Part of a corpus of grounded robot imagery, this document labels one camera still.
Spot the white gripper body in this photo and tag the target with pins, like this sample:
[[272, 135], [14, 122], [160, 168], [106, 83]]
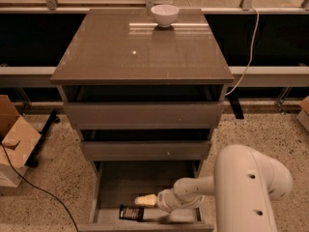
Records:
[[164, 199]]

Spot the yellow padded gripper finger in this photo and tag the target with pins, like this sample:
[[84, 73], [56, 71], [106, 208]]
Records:
[[149, 200]]

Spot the black rxbar chocolate bar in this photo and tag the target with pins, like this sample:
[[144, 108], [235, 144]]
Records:
[[131, 213]]

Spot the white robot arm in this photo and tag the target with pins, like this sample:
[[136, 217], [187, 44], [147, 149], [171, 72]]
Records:
[[244, 183]]

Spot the open bottom drawer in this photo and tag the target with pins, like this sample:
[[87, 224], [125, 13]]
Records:
[[120, 182]]

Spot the middle drawer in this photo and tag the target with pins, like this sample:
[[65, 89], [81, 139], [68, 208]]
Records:
[[155, 150]]

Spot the top drawer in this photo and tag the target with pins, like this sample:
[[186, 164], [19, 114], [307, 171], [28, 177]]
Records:
[[143, 116]]

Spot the brown glossy drawer cabinet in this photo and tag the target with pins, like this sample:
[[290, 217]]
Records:
[[101, 40]]

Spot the black stand leg left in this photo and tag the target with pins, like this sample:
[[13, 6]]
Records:
[[33, 161]]

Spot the black stand leg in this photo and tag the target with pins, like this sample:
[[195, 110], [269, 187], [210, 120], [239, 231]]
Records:
[[33, 161], [236, 107]]

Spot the black stand leg right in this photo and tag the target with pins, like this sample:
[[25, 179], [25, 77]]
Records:
[[236, 107]]

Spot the cardboard box left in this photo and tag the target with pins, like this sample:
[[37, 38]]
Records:
[[18, 139]]

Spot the cardboard box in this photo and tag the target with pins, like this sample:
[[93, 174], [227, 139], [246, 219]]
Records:
[[303, 115], [18, 139]]

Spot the cardboard box right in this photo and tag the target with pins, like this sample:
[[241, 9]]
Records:
[[303, 115]]

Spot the white ceramic bowl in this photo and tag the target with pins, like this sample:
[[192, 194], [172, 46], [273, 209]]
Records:
[[165, 15]]

